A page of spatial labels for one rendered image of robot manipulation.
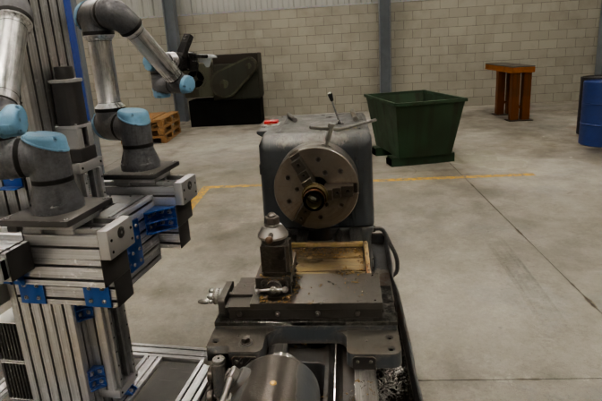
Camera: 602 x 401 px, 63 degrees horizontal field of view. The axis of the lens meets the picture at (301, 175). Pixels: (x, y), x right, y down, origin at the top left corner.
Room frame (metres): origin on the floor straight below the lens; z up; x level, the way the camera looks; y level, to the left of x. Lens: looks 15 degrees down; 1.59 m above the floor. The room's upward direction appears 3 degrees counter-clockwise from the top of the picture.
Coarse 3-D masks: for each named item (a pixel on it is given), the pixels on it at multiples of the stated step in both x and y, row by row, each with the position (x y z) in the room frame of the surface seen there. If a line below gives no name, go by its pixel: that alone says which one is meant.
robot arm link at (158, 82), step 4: (152, 76) 2.16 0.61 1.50; (156, 76) 2.15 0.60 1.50; (160, 76) 2.15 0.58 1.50; (152, 80) 2.16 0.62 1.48; (156, 80) 2.15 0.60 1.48; (160, 80) 2.14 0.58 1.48; (164, 80) 2.13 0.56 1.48; (152, 84) 2.16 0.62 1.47; (156, 84) 2.15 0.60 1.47; (160, 84) 2.13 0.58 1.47; (164, 84) 2.12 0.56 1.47; (152, 88) 2.17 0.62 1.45; (156, 88) 2.15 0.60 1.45; (160, 88) 2.14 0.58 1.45; (164, 88) 2.13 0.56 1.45; (156, 92) 2.15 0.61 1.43; (160, 92) 2.15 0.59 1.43; (164, 92) 2.15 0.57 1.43; (168, 92) 2.14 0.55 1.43; (156, 96) 2.16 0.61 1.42; (160, 96) 2.15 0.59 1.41; (164, 96) 2.16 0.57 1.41; (168, 96) 2.17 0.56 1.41
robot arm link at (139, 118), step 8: (120, 112) 1.85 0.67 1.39; (128, 112) 1.85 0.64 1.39; (136, 112) 1.86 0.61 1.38; (144, 112) 1.88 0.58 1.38; (112, 120) 1.89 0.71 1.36; (120, 120) 1.85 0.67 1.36; (128, 120) 1.83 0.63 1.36; (136, 120) 1.84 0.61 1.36; (144, 120) 1.86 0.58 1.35; (112, 128) 1.88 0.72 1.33; (120, 128) 1.85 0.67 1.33; (128, 128) 1.83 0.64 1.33; (136, 128) 1.84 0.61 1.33; (144, 128) 1.86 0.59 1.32; (120, 136) 1.87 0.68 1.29; (128, 136) 1.84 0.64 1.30; (136, 136) 1.84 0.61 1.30; (144, 136) 1.85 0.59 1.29; (128, 144) 1.84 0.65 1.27; (136, 144) 1.84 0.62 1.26
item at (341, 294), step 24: (240, 288) 1.20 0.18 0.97; (312, 288) 1.17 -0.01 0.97; (336, 288) 1.16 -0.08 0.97; (360, 288) 1.16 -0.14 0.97; (240, 312) 1.11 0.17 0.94; (264, 312) 1.11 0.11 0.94; (288, 312) 1.11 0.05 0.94; (312, 312) 1.10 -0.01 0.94; (336, 312) 1.09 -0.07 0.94; (360, 312) 1.09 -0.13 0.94
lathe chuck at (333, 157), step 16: (304, 144) 1.81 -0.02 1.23; (320, 144) 1.77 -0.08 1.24; (288, 160) 1.73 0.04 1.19; (304, 160) 1.73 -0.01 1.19; (320, 160) 1.73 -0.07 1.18; (336, 160) 1.72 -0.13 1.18; (288, 176) 1.73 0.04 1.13; (320, 176) 1.72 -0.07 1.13; (336, 176) 1.72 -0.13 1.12; (352, 176) 1.71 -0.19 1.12; (288, 192) 1.73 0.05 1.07; (288, 208) 1.73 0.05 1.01; (336, 208) 1.72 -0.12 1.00; (352, 208) 1.71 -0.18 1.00; (304, 224) 1.73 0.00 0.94; (320, 224) 1.72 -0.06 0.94; (336, 224) 1.72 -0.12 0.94
